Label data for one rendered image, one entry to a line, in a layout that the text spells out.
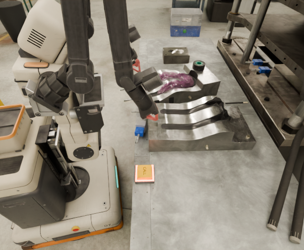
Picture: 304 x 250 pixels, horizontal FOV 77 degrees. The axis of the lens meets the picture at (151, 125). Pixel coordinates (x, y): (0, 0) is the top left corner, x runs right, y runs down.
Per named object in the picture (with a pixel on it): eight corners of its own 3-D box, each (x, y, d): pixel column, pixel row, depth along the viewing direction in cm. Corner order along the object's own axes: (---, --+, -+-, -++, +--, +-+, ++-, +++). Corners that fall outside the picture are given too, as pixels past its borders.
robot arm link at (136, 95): (122, 83, 68) (124, 93, 64) (139, 73, 67) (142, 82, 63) (132, 96, 73) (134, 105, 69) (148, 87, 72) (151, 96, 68)
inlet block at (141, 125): (130, 138, 91) (131, 146, 95) (141, 140, 91) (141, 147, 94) (137, 119, 100) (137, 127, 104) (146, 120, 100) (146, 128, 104)
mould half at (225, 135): (149, 152, 92) (148, 133, 83) (148, 115, 111) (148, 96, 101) (252, 150, 93) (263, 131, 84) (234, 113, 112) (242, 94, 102)
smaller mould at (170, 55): (163, 64, 153) (163, 55, 148) (162, 55, 164) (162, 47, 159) (188, 63, 153) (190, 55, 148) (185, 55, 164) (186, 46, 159)
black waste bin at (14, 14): (4, 43, 374) (-16, 7, 330) (19, 33, 408) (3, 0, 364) (27, 44, 370) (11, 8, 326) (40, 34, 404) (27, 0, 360)
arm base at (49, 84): (39, 77, 63) (31, 99, 55) (54, 61, 61) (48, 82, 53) (62, 92, 69) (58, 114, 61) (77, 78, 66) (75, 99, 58)
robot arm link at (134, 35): (107, 24, 94) (108, 30, 89) (127, 11, 92) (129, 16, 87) (120, 44, 103) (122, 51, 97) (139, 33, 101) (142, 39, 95)
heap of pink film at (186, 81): (158, 96, 113) (159, 85, 108) (149, 81, 125) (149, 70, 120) (198, 88, 119) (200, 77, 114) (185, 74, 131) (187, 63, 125)
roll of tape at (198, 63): (195, 72, 123) (196, 67, 121) (190, 66, 129) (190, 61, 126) (206, 70, 125) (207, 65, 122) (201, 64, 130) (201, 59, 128)
